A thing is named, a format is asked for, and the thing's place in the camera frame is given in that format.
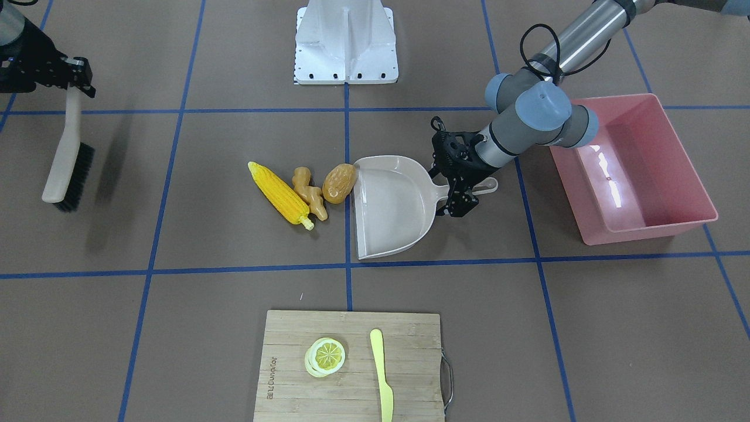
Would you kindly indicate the tan ginger root toy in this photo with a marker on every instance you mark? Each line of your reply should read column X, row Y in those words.
column 310, row 194

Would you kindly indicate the pink plastic bin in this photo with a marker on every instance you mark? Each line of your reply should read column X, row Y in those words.
column 634, row 180

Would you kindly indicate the yellow lemon slice toy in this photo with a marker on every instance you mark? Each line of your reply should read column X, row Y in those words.
column 324, row 357

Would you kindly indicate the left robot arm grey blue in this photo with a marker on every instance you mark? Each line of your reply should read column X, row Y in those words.
column 531, row 108

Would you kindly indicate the bamboo cutting board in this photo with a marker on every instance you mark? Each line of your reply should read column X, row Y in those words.
column 413, row 359

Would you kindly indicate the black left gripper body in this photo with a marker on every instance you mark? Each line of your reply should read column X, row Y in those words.
column 467, row 168

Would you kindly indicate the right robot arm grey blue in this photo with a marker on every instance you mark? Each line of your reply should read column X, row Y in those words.
column 12, row 22

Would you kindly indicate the brown potato toy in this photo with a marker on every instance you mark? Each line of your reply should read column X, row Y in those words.
column 339, row 183

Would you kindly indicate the beige hand brush black bristles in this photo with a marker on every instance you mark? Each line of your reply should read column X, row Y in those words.
column 72, row 160

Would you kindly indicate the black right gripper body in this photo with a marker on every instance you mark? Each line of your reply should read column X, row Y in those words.
column 36, row 69

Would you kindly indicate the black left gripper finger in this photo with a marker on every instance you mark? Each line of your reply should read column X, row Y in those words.
column 459, row 203

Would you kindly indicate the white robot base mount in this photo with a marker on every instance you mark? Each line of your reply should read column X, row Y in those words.
column 345, row 42

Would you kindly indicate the beige plastic dustpan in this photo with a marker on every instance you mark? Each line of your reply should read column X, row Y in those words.
column 395, row 203

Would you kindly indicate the yellow plastic knife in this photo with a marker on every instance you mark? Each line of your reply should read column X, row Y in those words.
column 385, row 390

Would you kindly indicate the yellow corn cob toy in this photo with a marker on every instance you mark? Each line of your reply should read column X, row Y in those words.
column 281, row 196

